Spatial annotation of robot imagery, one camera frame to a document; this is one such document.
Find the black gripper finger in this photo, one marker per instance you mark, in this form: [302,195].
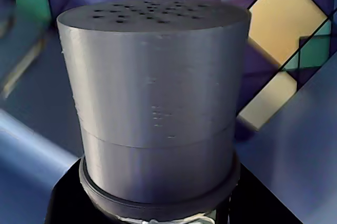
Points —
[68,203]
[250,203]

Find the gray salt shaker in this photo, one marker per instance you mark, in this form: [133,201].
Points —
[152,90]

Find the colourful geometric pattern mat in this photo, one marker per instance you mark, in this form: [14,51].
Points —
[284,32]

